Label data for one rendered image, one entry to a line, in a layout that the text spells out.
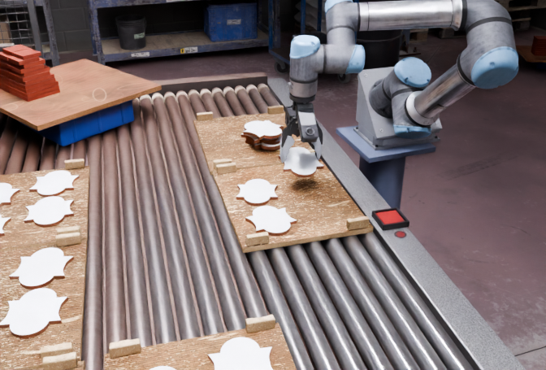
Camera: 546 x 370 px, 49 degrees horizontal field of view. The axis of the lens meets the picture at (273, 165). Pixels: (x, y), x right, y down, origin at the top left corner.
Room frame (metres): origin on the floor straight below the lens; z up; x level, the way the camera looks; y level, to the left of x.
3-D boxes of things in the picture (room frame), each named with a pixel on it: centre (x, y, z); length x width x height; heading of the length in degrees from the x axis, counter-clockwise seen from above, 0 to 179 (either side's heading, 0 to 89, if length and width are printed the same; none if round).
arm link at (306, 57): (1.52, -0.09, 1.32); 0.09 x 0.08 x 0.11; 93
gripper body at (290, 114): (1.53, -0.08, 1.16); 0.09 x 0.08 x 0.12; 11
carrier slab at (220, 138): (1.85, 0.07, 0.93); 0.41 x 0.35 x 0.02; 14
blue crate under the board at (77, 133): (2.02, 0.72, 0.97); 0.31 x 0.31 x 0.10; 49
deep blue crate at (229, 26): (6.12, 0.44, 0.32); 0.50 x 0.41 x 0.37; 106
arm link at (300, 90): (1.52, -0.08, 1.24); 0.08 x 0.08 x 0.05
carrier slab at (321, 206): (1.45, -0.04, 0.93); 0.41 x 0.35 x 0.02; 15
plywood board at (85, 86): (2.07, 0.77, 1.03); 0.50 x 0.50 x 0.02; 49
